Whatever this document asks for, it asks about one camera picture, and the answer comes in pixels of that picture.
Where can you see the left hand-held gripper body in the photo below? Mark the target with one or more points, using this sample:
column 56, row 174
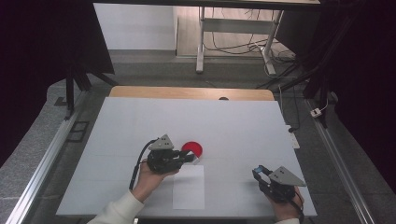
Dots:
column 163, row 160

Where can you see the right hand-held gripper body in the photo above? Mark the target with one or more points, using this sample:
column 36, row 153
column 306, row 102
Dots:
column 280, row 186

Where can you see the round red ink pad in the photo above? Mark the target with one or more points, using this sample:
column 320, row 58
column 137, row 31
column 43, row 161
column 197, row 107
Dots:
column 194, row 147

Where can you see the person's right hand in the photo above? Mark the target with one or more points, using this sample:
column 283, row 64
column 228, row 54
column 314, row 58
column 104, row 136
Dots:
column 285, row 211

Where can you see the person's left hand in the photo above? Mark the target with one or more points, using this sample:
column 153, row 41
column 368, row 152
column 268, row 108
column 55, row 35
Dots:
column 148, row 182

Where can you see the white paper sheet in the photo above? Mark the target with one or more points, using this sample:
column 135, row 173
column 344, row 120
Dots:
column 188, row 189

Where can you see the black plug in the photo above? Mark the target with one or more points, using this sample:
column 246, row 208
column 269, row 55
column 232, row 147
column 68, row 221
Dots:
column 291, row 129

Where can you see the white table cover board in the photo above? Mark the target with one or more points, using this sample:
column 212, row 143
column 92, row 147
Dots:
column 233, row 130

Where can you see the dark round table grommet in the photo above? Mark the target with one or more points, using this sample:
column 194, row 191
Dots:
column 223, row 98

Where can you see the small white adapter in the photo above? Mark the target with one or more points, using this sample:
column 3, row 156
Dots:
column 316, row 112

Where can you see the black tripod stand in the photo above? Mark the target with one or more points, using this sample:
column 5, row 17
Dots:
column 70, row 93
column 322, row 93

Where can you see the black curtain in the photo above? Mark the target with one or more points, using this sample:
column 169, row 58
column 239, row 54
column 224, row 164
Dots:
column 31, row 46
column 367, row 62

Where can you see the aluminium floor rail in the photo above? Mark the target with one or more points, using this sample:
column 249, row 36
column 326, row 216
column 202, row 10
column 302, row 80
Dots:
column 339, row 168
column 46, row 158

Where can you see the black floor frame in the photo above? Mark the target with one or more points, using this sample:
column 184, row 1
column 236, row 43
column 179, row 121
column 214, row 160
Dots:
column 71, row 132

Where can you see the white desk frame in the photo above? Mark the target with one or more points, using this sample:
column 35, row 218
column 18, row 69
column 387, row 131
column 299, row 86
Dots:
column 236, row 26

